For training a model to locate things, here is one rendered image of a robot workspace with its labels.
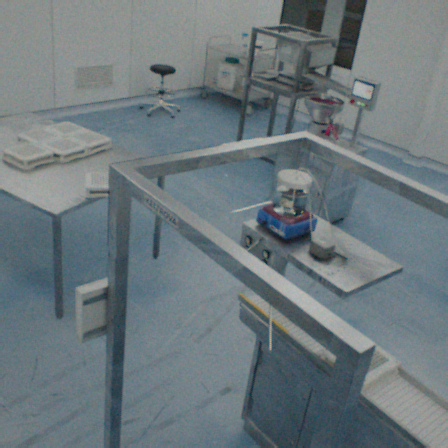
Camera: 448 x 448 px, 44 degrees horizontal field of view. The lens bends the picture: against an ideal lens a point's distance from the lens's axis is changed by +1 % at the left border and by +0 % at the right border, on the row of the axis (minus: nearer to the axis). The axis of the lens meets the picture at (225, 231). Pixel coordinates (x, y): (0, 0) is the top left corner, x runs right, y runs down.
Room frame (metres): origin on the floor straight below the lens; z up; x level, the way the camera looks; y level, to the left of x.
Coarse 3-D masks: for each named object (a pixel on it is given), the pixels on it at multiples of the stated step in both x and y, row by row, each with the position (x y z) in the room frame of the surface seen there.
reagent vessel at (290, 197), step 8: (280, 176) 2.22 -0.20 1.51; (288, 176) 2.23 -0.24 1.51; (296, 176) 2.22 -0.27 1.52; (304, 176) 2.25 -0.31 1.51; (280, 184) 2.20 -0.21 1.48; (288, 184) 2.17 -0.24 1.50; (296, 184) 2.17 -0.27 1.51; (304, 184) 2.18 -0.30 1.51; (280, 192) 2.20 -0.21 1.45; (288, 192) 2.18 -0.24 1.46; (296, 192) 2.17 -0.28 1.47; (304, 192) 2.19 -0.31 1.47; (280, 200) 2.19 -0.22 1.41; (288, 200) 2.17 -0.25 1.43; (296, 200) 2.17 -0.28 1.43; (304, 200) 2.20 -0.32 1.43; (280, 208) 2.19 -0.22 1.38; (288, 208) 2.17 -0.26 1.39; (296, 208) 2.18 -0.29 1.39; (304, 208) 2.21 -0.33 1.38; (288, 216) 2.17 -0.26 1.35; (296, 216) 2.18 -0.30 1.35
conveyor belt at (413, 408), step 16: (256, 304) 2.23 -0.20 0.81; (288, 320) 2.14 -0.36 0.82; (304, 336) 2.04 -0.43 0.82; (320, 352) 1.94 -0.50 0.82; (384, 384) 1.79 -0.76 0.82; (400, 384) 1.81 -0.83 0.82; (384, 400) 1.70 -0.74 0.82; (400, 400) 1.71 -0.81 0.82; (416, 400) 1.73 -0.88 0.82; (432, 400) 1.74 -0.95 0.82; (400, 416) 1.63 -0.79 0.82; (416, 416) 1.64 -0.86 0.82; (432, 416) 1.65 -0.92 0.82; (416, 432) 1.55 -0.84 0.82; (432, 432) 1.57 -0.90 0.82
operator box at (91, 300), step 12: (84, 288) 1.81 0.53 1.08; (96, 288) 1.82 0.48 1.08; (84, 300) 1.78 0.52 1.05; (96, 300) 1.81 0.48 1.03; (84, 312) 1.78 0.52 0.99; (96, 312) 1.82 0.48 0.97; (84, 324) 1.78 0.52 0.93; (96, 324) 1.82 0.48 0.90; (84, 336) 1.77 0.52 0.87; (96, 336) 1.82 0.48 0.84
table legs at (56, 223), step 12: (60, 228) 2.90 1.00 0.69; (60, 240) 2.90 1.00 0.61; (156, 240) 3.78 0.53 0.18; (60, 252) 2.90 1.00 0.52; (156, 252) 3.78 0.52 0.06; (60, 264) 2.89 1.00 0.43; (60, 276) 2.89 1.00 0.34; (60, 288) 2.89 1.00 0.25; (60, 300) 2.89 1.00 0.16; (60, 312) 2.88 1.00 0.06
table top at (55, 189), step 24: (0, 120) 4.23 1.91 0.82; (24, 120) 4.31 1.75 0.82; (48, 120) 4.38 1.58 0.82; (0, 144) 3.75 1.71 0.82; (0, 168) 3.35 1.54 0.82; (48, 168) 3.46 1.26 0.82; (72, 168) 3.51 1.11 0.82; (96, 168) 3.57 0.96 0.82; (0, 192) 3.08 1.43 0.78; (24, 192) 3.06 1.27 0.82; (48, 192) 3.11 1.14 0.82; (72, 192) 3.15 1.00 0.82
